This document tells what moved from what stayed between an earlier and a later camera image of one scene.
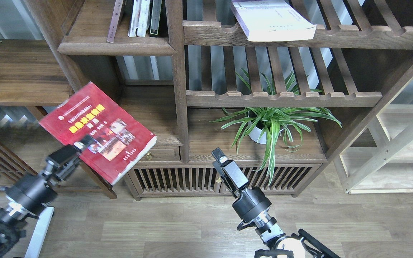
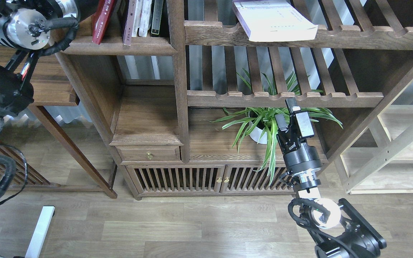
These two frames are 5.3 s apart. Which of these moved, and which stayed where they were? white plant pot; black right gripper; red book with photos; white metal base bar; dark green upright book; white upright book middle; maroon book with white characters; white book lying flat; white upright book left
Moved: black right gripper; red book with photos; maroon book with white characters
Stayed: white metal base bar; white book lying flat; dark green upright book; white plant pot; white upright book left; white upright book middle
